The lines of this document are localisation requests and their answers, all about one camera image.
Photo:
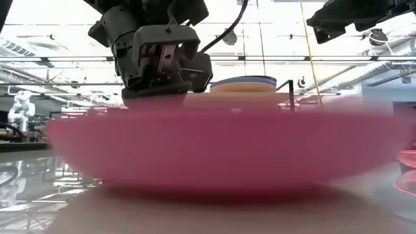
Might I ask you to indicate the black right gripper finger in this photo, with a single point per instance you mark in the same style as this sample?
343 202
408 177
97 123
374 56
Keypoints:
328 26

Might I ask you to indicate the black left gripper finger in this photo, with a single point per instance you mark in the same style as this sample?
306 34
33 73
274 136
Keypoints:
174 94
139 97

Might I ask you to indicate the blue plate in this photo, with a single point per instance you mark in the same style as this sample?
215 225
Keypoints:
243 79

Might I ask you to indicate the large magenta plate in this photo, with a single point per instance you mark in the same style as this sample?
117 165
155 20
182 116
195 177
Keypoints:
227 146

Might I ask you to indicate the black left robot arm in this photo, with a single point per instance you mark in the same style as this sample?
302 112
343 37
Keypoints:
146 8

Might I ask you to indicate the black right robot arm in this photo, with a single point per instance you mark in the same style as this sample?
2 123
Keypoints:
403 5

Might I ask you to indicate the wooden shelf with black legs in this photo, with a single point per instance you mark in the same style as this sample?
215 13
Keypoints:
234 99

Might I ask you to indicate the salmon pink plate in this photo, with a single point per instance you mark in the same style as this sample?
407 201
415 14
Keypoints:
243 87

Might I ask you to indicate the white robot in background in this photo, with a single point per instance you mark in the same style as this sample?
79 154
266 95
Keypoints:
22 109

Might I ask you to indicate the translucent pink plate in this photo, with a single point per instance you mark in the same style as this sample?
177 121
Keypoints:
409 183

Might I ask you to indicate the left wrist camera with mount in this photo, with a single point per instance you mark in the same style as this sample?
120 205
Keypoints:
152 37

